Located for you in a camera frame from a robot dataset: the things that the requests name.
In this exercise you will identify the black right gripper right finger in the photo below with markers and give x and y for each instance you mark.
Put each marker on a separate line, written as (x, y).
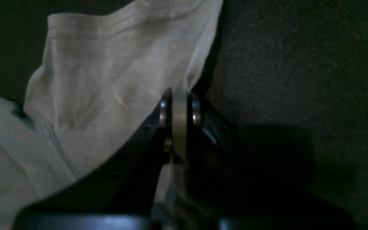
(256, 176)

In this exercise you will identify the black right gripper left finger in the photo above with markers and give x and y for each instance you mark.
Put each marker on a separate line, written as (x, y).
(119, 194)

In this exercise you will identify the grey T-shirt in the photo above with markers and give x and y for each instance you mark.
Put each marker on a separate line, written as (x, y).
(100, 77)

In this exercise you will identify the black table cloth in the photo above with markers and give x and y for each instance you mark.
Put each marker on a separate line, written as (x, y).
(303, 63)

